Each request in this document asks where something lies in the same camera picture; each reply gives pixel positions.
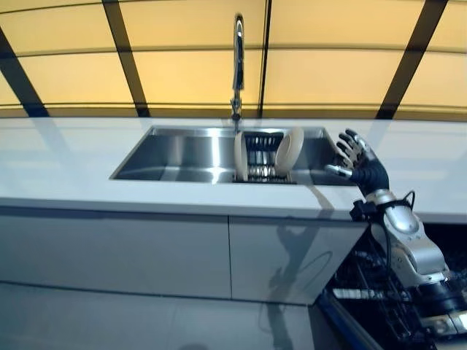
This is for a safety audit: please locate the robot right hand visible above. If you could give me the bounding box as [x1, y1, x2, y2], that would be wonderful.
[323, 128, 390, 200]

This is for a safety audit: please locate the beige ceramic plate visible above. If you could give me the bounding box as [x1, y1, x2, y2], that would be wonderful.
[233, 131, 250, 182]
[274, 127, 305, 172]

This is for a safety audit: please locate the built-in dishwasher housing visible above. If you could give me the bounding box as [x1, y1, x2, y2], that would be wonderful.
[315, 214, 467, 350]

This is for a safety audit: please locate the black dish rack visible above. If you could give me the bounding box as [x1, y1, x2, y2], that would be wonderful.
[232, 131, 298, 185]

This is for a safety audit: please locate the chrome kitchen faucet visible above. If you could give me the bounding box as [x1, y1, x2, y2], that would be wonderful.
[229, 12, 247, 123]

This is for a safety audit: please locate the stainless steel sink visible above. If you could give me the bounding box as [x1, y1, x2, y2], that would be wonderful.
[109, 125, 360, 187]

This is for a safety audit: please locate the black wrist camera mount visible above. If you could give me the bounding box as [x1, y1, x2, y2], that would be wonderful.
[350, 199, 377, 223]

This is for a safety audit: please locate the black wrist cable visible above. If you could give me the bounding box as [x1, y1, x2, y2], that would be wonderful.
[385, 190, 417, 281]

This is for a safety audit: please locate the dishwasher lower wire rack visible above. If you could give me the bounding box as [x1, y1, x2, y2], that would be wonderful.
[328, 251, 428, 350]

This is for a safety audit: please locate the yellow window with dark frame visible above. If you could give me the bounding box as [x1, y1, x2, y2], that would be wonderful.
[0, 0, 467, 120]

